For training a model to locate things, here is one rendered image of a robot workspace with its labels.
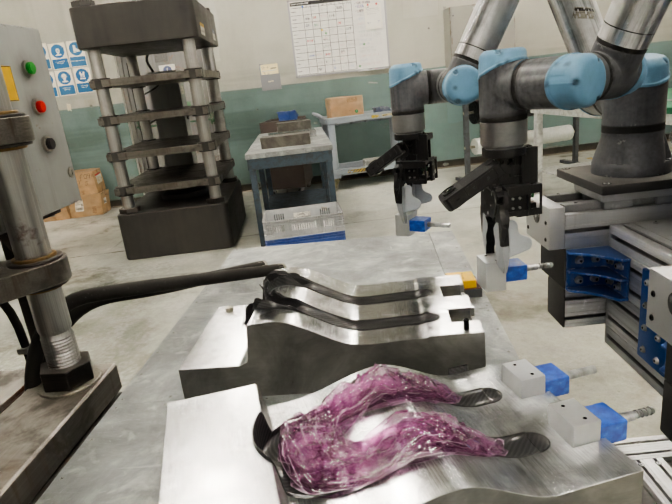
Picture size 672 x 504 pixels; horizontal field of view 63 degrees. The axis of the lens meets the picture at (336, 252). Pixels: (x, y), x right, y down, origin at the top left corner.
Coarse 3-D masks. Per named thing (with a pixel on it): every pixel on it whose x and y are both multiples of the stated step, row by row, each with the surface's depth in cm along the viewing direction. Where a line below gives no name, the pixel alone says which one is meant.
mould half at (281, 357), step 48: (288, 288) 100; (336, 288) 107; (384, 288) 108; (432, 288) 104; (240, 336) 100; (288, 336) 87; (336, 336) 88; (384, 336) 88; (432, 336) 86; (480, 336) 85; (192, 384) 91; (240, 384) 90; (288, 384) 90
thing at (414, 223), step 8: (408, 216) 132; (416, 216) 135; (424, 216) 134; (400, 224) 134; (408, 224) 132; (416, 224) 132; (424, 224) 131; (432, 224) 131; (440, 224) 130; (448, 224) 129; (400, 232) 134; (408, 232) 133
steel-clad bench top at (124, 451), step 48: (336, 240) 174; (384, 240) 168; (432, 240) 163; (240, 288) 141; (192, 336) 116; (144, 384) 99; (96, 432) 86; (144, 432) 85; (96, 480) 75; (144, 480) 74
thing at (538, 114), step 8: (536, 112) 505; (544, 112) 491; (552, 112) 477; (560, 112) 465; (568, 112) 453; (576, 112) 441; (584, 112) 431; (536, 120) 511; (536, 128) 513; (536, 136) 515; (536, 144) 517; (544, 168) 525; (552, 168) 521
